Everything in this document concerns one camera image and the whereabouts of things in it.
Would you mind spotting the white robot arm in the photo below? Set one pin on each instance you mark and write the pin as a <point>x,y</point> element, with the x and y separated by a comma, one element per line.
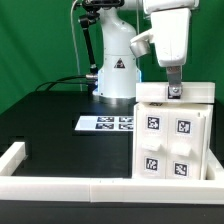
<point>122,45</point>

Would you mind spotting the white U-shaped fence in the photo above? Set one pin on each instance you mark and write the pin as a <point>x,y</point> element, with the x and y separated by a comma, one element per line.
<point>208,191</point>

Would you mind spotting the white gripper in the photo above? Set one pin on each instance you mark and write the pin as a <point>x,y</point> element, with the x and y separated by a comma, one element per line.
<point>170,30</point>

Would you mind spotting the white cabinet door panel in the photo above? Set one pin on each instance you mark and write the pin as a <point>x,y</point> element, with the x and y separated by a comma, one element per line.
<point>150,140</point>
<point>185,142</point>

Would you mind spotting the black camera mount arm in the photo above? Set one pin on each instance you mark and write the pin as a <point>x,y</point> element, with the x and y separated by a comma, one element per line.
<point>91,17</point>

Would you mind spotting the white cabinet top block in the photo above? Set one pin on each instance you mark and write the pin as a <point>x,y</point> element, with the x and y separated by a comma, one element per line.
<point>187,92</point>

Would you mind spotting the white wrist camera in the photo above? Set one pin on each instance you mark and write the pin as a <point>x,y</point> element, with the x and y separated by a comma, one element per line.
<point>140,44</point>

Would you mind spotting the white marker base plate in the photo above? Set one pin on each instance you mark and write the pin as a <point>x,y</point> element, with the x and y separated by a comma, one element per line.
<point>104,123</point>

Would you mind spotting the white cabinet body box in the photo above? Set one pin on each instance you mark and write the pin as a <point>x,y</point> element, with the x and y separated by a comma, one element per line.
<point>207,132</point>

